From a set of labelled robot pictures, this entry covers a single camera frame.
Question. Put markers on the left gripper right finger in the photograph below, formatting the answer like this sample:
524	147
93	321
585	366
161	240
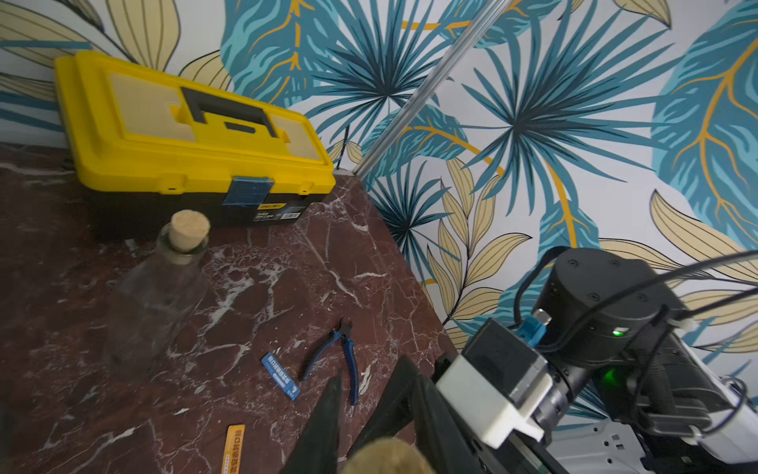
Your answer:
398	407

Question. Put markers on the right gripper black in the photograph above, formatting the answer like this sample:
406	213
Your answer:
452	447

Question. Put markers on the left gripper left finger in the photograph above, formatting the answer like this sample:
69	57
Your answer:
317	447

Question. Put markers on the blue label sticker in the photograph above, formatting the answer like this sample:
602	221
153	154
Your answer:
280	376

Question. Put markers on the orange label sticker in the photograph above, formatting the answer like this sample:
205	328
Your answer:
231	461

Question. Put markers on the glass bottle orange label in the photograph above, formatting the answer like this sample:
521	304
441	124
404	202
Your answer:
153	302

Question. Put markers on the glass bottle red label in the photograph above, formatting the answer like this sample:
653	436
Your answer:
388	456

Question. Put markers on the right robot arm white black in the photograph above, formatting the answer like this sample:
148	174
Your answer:
607	322

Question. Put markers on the yellow black toolbox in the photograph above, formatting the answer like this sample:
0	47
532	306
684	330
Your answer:
146	144

